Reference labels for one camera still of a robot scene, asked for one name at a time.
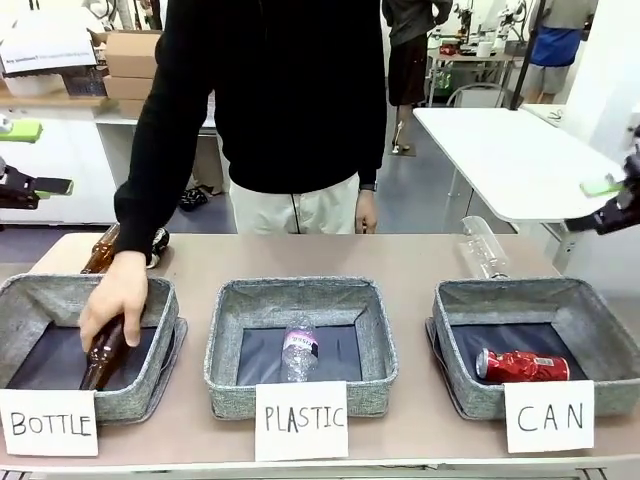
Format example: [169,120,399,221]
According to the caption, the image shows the person's left hand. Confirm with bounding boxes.
[354,188,380,235]

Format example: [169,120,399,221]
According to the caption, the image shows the bystander in black shorts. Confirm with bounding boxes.
[381,0,442,154]

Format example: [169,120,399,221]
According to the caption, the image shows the grey fabric basket bottle label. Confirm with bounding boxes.
[0,272,180,422]

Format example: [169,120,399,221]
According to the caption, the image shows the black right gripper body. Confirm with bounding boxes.
[597,148,640,236]

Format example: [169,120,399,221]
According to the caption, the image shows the white paper sign PLASTIC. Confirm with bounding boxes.
[253,380,350,463]

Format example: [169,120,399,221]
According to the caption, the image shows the large cardboard box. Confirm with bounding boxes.
[103,29,165,80]

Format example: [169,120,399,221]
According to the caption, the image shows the crushed red soda can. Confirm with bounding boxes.
[474,347,572,383]

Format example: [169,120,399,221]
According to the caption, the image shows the white paper sign BOTTLE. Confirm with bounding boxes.
[0,387,100,458]

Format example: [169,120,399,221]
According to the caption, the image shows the white paper sign CAN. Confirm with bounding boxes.
[502,379,596,455]

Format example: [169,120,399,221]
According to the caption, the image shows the brown glass bottle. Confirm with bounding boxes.
[78,314,127,392]
[79,221,123,275]

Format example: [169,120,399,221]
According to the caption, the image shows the grey fabric basket can label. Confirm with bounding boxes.
[431,276,640,420]

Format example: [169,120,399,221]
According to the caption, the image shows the black mesh crate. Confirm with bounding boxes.
[63,67,109,99]

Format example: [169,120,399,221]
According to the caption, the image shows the flat cardboard box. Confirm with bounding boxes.
[101,74,156,101]

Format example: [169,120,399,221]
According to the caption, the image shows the person's beige trousers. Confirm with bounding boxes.
[228,171,370,236]

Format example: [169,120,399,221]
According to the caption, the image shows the grey metal chair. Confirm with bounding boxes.
[446,83,507,109]

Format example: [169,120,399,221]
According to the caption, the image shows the clear empty plastic bottle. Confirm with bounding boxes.
[458,215,512,281]

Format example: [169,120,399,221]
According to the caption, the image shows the white folding table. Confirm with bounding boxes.
[412,106,627,269]

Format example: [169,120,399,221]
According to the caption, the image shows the person's right hand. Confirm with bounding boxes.
[78,249,150,354]

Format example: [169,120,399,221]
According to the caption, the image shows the bystander in blue shirt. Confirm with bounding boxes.
[523,0,600,105]

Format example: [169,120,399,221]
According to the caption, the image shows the black can on table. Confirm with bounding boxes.
[147,226,172,270]

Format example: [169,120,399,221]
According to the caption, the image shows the person's left forearm black sleeve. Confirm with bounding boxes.
[355,109,390,190]

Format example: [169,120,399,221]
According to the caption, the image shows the crushed plastic bottle pink label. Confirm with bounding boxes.
[279,314,321,384]

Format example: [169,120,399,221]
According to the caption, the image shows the background work table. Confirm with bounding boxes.
[427,45,526,109]

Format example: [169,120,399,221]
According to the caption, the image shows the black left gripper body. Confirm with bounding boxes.
[0,156,41,210]

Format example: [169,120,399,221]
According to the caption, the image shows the small cardboard box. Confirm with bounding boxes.
[115,98,147,120]

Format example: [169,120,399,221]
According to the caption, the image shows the grey fabric basket plastic label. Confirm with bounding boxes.
[203,277,400,421]

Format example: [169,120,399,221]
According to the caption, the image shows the black shoes on floor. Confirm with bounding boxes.
[177,186,210,212]

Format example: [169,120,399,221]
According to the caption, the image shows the white plastic tub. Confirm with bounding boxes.
[3,73,70,99]

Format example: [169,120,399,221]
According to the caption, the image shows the person's right forearm black sleeve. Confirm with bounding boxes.
[113,164,169,266]

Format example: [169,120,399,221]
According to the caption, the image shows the black metal pole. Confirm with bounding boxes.
[508,0,543,110]

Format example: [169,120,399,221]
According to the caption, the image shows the person's torso black sweater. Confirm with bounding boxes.
[124,0,390,194]

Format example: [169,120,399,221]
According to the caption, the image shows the white printed paper sheet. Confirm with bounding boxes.
[0,22,99,77]

